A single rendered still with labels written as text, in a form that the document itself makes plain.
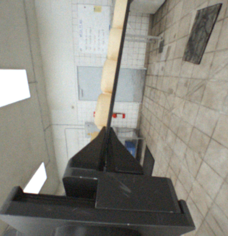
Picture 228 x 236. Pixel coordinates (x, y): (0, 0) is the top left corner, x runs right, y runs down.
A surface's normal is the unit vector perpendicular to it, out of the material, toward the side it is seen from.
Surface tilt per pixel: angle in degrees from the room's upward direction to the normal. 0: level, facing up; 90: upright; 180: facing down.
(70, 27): 90
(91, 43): 90
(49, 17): 90
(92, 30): 90
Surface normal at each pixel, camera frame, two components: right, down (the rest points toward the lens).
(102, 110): 0.04, 0.10
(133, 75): 0.05, 0.36
